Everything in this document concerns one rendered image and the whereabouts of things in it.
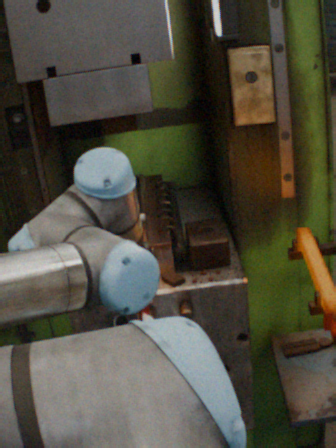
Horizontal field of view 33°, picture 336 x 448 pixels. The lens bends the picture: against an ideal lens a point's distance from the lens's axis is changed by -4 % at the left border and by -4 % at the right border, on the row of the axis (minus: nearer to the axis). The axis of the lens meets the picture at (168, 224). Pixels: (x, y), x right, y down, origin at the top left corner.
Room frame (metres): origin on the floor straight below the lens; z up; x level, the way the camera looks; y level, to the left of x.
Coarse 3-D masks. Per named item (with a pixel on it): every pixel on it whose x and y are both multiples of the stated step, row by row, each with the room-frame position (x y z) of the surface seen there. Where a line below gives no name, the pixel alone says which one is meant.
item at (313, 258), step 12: (300, 228) 1.10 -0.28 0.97; (300, 240) 1.05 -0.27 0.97; (312, 240) 1.03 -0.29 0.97; (312, 252) 0.98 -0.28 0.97; (312, 264) 0.94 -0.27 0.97; (324, 264) 0.93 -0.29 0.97; (312, 276) 0.92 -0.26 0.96; (324, 276) 0.89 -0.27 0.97; (324, 288) 0.85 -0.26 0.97; (324, 300) 0.81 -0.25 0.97; (324, 312) 0.77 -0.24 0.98; (324, 324) 0.76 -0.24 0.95
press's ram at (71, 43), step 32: (32, 0) 1.07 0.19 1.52; (64, 0) 1.07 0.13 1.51; (96, 0) 1.07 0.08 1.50; (128, 0) 1.07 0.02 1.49; (160, 0) 1.07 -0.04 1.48; (32, 32) 1.07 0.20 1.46; (64, 32) 1.07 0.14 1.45; (96, 32) 1.07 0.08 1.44; (128, 32) 1.07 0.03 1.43; (160, 32) 1.07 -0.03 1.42; (32, 64) 1.07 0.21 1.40; (64, 64) 1.07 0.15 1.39; (96, 64) 1.07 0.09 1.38; (128, 64) 1.07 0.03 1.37
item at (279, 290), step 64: (256, 0) 1.21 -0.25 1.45; (320, 0) 1.21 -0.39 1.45; (320, 64) 1.22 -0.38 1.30; (256, 128) 1.21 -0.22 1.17; (320, 128) 1.22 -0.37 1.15; (256, 192) 1.21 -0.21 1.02; (320, 192) 1.22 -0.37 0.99; (256, 256) 1.21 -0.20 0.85; (256, 320) 1.21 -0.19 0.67; (320, 320) 1.22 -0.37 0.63; (256, 384) 1.21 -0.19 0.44
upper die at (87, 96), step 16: (144, 64) 1.07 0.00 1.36; (48, 80) 1.07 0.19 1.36; (64, 80) 1.07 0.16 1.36; (80, 80) 1.07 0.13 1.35; (96, 80) 1.07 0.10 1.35; (112, 80) 1.07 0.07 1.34; (128, 80) 1.07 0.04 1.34; (144, 80) 1.07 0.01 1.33; (48, 96) 1.07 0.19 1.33; (64, 96) 1.07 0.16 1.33; (80, 96) 1.07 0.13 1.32; (96, 96) 1.07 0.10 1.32; (112, 96) 1.07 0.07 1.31; (128, 96) 1.07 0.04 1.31; (144, 96) 1.07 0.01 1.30; (48, 112) 1.07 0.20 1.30; (64, 112) 1.07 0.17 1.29; (80, 112) 1.07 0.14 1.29; (96, 112) 1.07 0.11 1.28; (112, 112) 1.07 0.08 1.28; (128, 112) 1.07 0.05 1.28; (144, 112) 1.07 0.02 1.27
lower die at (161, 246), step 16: (160, 176) 1.47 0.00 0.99; (144, 192) 1.35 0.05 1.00; (160, 192) 1.36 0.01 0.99; (144, 208) 1.25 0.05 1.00; (160, 208) 1.26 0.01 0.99; (144, 224) 1.16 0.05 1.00; (144, 240) 1.08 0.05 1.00; (160, 240) 1.09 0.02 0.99; (160, 256) 1.07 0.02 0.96; (160, 272) 1.07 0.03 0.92
